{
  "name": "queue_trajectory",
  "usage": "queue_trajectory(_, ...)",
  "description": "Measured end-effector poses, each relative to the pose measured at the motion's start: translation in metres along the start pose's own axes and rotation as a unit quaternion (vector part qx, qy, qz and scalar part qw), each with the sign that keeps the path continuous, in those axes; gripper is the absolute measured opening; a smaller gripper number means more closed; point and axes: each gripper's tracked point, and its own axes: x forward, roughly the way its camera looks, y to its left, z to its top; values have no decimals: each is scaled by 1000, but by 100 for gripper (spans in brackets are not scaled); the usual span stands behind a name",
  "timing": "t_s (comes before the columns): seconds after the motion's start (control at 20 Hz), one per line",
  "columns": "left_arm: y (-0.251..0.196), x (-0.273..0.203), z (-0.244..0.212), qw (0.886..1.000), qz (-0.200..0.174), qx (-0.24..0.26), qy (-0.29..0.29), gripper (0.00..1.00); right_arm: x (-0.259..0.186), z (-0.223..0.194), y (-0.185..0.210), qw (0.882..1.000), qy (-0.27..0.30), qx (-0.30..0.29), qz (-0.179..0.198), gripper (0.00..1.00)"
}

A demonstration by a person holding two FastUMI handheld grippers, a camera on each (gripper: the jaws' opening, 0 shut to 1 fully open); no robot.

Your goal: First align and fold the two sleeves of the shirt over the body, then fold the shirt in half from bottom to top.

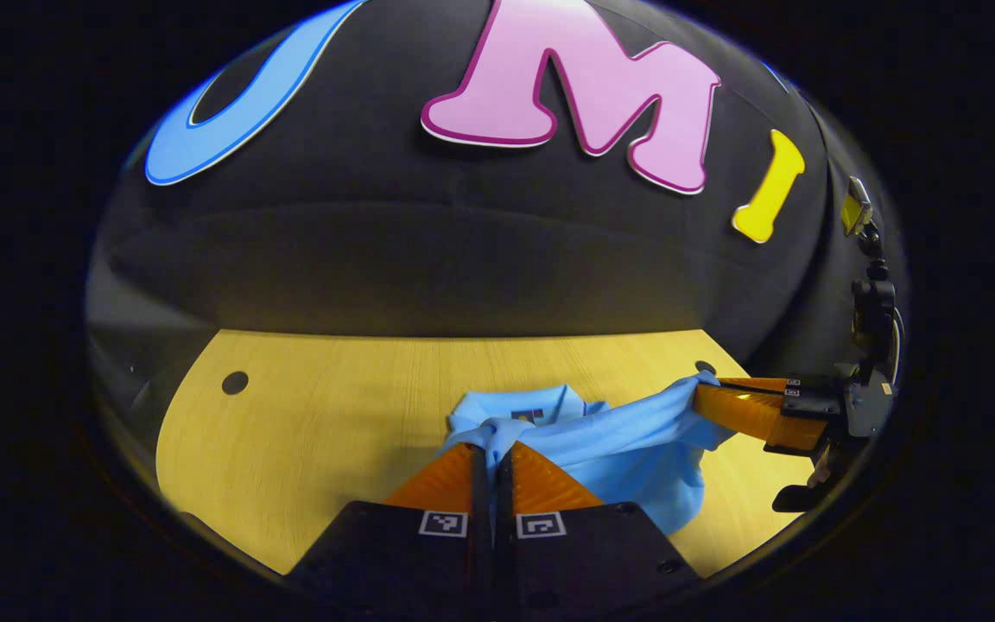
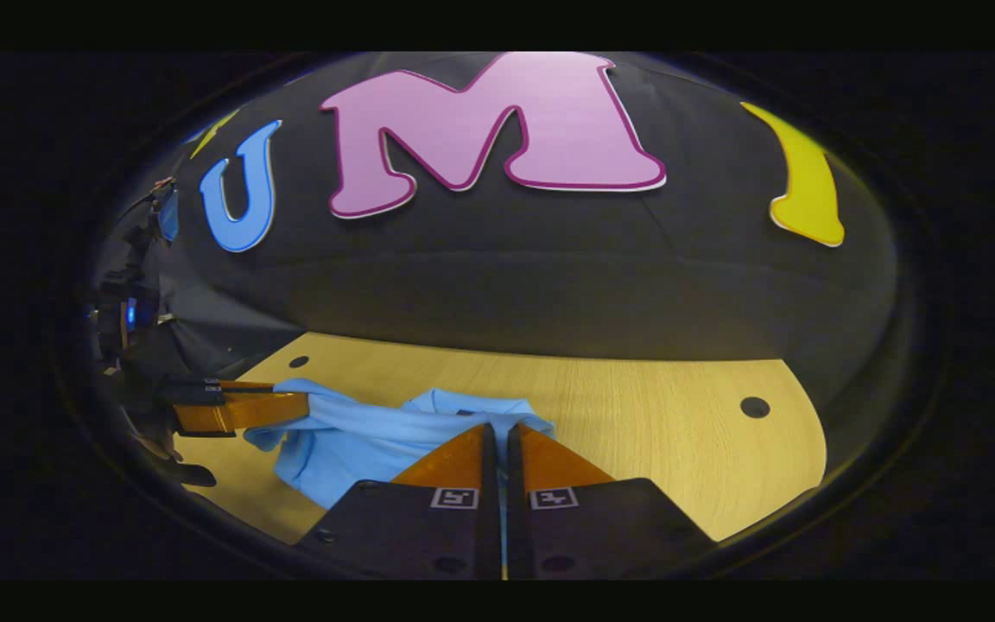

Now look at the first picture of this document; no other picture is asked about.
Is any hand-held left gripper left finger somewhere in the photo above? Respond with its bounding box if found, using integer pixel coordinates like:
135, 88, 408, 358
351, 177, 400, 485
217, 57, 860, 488
286, 442, 493, 610

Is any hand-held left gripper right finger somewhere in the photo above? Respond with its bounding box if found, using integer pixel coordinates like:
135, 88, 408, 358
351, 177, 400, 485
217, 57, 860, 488
495, 440, 707, 611

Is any light blue T-shirt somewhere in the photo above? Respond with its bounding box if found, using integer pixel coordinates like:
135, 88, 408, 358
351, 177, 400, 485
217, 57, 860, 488
441, 370, 738, 536

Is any black backdrop cloth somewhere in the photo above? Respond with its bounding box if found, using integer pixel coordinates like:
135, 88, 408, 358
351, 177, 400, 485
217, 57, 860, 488
86, 0, 904, 407

